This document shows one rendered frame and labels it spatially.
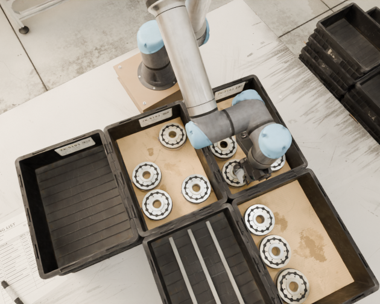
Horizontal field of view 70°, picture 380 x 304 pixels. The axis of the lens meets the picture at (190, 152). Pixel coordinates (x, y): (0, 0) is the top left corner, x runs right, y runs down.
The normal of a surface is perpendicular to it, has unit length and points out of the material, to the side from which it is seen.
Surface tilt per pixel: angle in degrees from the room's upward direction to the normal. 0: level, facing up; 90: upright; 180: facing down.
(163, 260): 0
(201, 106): 37
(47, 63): 0
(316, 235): 0
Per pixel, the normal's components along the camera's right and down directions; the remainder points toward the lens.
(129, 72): -0.02, -0.34
